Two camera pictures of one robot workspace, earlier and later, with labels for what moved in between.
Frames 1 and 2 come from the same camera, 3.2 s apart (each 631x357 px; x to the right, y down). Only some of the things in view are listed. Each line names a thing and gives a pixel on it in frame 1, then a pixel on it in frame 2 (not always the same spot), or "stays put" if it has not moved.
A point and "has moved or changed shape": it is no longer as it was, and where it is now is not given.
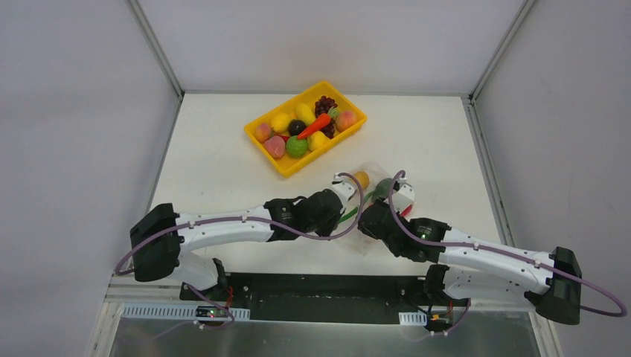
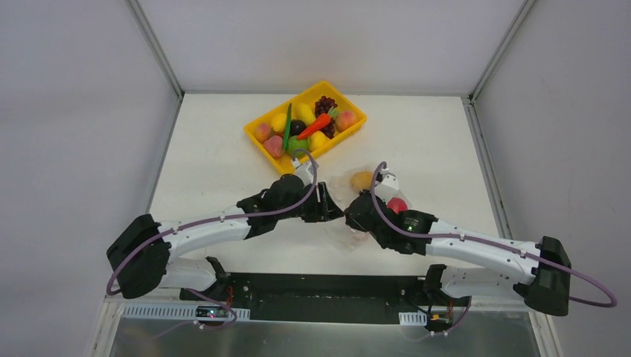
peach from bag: (345, 120) stays put
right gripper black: (371, 219) stays put
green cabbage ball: (296, 147) stays put
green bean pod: (353, 211) has moved or changed shape
